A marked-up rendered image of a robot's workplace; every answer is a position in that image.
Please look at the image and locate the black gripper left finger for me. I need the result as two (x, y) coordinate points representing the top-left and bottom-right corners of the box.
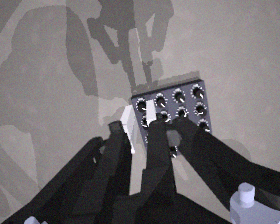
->
(1, 105), (138, 224)

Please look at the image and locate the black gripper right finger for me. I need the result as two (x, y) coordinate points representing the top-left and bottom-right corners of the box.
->
(134, 100), (280, 224)

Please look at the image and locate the grey knob box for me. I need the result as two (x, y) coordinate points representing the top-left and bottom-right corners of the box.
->
(131, 79), (212, 153)

